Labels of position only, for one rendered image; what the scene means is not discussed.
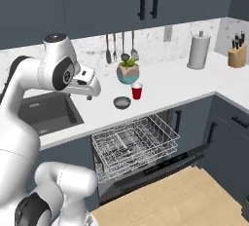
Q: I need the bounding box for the black base cupboard handle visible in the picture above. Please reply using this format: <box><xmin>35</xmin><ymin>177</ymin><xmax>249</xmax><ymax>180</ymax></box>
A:
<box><xmin>174</xmin><ymin>109</ymin><xmax>183</xmax><ymax>134</ymax></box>
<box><xmin>207</xmin><ymin>121</ymin><xmax>218</xmax><ymax>146</ymax></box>

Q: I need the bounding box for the paper towel roll on holder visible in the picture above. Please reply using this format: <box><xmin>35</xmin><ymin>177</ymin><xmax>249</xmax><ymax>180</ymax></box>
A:
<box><xmin>186</xmin><ymin>30</ymin><xmax>212</xmax><ymax>71</ymax></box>

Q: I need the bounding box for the black drawer handle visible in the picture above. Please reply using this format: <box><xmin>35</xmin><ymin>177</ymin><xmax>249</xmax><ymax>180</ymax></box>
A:
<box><xmin>231</xmin><ymin>116</ymin><xmax>249</xmax><ymax>130</ymax></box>

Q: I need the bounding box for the hanging grey ladle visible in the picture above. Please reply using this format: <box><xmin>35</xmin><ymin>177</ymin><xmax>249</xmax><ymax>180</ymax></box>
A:
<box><xmin>120</xmin><ymin>31</ymin><xmax>131</xmax><ymax>61</ymax></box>

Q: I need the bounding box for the grey bowl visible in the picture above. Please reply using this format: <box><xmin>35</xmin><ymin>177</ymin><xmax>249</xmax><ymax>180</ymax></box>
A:
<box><xmin>113</xmin><ymin>95</ymin><xmax>132</xmax><ymax>110</ymax></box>

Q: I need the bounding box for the grey wall outlet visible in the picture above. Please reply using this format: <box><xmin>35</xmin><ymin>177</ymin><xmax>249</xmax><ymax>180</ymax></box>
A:
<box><xmin>162</xmin><ymin>24</ymin><xmax>174</xmax><ymax>43</ymax></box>

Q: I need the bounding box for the red plastic cup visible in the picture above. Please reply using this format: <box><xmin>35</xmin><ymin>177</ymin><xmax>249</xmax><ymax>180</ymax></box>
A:
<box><xmin>130</xmin><ymin>82</ymin><xmax>144</xmax><ymax>101</ymax></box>

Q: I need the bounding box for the dark blue drawer front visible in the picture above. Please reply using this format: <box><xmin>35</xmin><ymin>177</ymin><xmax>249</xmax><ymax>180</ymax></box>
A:
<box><xmin>211</xmin><ymin>94</ymin><xmax>249</xmax><ymax>131</ymax></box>

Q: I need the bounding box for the dark dishwasher door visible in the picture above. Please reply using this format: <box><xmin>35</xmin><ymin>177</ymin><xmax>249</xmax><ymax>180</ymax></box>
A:
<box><xmin>96</xmin><ymin>144</ymin><xmax>209</xmax><ymax>206</ymax></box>

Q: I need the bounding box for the wooden knife block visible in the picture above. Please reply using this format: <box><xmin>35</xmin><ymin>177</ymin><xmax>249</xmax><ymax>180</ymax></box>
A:
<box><xmin>227</xmin><ymin>42</ymin><xmax>248</xmax><ymax>69</ymax></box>

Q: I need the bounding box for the wire dishwasher rack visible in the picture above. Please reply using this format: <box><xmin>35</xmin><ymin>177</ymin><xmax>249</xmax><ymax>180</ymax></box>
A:
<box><xmin>90</xmin><ymin>113</ymin><xmax>182</xmax><ymax>169</ymax></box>
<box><xmin>93</xmin><ymin>141</ymin><xmax>179</xmax><ymax>185</ymax></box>

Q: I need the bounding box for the hanging grey fork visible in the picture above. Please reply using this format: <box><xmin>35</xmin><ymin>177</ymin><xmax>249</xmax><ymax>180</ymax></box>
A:
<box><xmin>112</xmin><ymin>32</ymin><xmax>119</xmax><ymax>63</ymax></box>

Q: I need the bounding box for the dark blue base cupboard door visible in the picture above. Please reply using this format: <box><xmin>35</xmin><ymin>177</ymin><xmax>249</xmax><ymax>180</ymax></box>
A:
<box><xmin>201</xmin><ymin>114</ymin><xmax>249</xmax><ymax>207</ymax></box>
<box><xmin>167</xmin><ymin>94</ymin><xmax>216</xmax><ymax>160</ymax></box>

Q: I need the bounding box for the dark blue sink cupboard front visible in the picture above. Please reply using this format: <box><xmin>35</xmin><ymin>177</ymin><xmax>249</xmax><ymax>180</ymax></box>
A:
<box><xmin>24</xmin><ymin>134</ymin><xmax>100</xmax><ymax>212</ymax></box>

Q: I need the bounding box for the potted plant in teal pot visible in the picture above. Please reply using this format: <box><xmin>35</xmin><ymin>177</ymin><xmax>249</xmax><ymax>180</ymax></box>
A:
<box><xmin>116</xmin><ymin>56</ymin><xmax>141</xmax><ymax>86</ymax></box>

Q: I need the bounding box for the hanging dark spatula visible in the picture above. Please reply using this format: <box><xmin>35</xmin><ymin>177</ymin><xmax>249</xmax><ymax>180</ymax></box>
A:
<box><xmin>104</xmin><ymin>33</ymin><xmax>113</xmax><ymax>65</ymax></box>

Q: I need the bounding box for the hanging grey spoon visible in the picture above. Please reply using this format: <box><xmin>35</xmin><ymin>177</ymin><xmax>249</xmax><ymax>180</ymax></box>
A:
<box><xmin>129</xmin><ymin>29</ymin><xmax>141</xmax><ymax>60</ymax></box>

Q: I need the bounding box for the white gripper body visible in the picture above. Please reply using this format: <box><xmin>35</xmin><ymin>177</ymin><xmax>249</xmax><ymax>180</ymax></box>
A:
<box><xmin>69</xmin><ymin>73</ymin><xmax>102</xmax><ymax>98</ymax></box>

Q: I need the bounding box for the dark sink basin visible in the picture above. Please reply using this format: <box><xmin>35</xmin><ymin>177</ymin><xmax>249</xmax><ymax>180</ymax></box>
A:
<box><xmin>18</xmin><ymin>91</ymin><xmax>86</xmax><ymax>137</ymax></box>

